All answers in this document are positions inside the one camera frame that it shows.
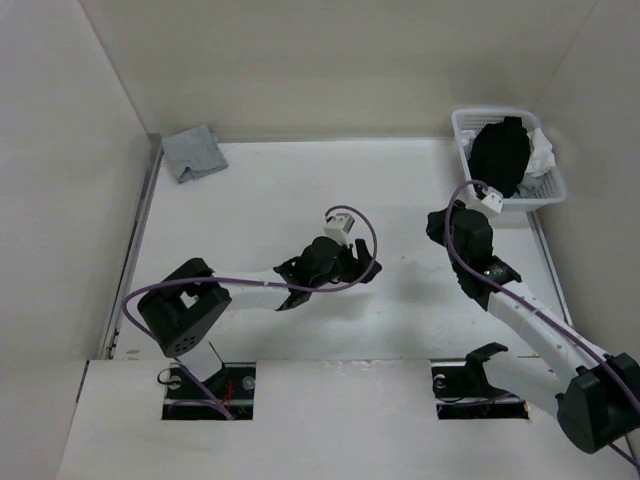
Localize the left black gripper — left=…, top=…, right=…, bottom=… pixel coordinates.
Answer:
left=310, top=239, right=380, bottom=290

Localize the black tank top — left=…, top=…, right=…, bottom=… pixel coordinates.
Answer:
left=468, top=116, right=531, bottom=198

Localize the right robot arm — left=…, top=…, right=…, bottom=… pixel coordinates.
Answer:
left=426, top=201, right=639, bottom=454

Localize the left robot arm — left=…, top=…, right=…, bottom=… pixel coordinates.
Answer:
left=137, top=236, right=382, bottom=399

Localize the folded grey tank top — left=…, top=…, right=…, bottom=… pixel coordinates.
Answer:
left=161, top=124, right=228, bottom=184

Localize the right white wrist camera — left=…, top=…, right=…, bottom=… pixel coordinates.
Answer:
left=470, top=187, right=504, bottom=218

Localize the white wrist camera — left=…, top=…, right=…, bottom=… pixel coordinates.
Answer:
left=324, top=213, right=355, bottom=246
left=470, top=187, right=504, bottom=218

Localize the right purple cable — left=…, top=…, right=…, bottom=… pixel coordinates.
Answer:
left=444, top=179, right=636, bottom=464

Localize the purple cable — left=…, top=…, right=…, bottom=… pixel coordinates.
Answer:
left=444, top=179, right=636, bottom=464
left=123, top=205, right=377, bottom=420

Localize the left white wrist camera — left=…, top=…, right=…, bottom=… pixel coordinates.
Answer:
left=324, top=213, right=355, bottom=246

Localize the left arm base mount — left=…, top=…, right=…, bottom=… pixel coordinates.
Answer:
left=156, top=363, right=257, bottom=421

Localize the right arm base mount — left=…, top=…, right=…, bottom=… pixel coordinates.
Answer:
left=431, top=342, right=529, bottom=420

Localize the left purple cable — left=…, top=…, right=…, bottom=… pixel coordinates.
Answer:
left=123, top=205, right=377, bottom=420

